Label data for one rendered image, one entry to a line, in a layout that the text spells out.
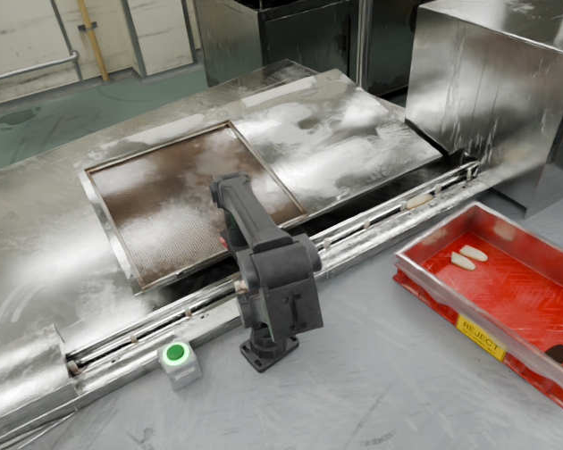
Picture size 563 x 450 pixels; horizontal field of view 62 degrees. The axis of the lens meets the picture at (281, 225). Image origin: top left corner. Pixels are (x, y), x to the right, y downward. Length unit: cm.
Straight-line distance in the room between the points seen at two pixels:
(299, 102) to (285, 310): 119
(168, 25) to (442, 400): 399
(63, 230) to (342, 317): 92
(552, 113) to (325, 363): 83
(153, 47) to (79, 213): 305
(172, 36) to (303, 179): 329
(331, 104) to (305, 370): 101
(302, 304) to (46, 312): 87
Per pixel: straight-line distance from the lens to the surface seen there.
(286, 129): 163
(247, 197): 85
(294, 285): 65
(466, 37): 149
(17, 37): 464
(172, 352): 107
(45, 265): 153
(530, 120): 141
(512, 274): 136
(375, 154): 157
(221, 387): 110
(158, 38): 455
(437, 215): 143
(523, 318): 127
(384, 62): 355
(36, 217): 173
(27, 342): 121
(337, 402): 106
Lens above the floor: 176
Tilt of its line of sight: 41 degrees down
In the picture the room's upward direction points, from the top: 5 degrees counter-clockwise
